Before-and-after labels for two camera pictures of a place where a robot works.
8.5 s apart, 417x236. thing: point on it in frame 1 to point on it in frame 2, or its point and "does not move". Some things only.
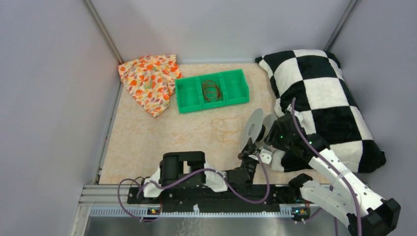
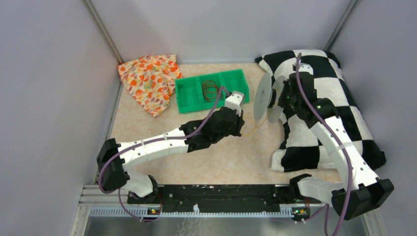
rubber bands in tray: [211, 91] does not move
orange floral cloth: [150, 80] does not move
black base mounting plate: [217, 197] does not move
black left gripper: [250, 150] to [240, 123]
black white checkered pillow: [314, 79] does not move
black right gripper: [271, 138] to [282, 102]
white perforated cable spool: [257, 127] to [266, 97]
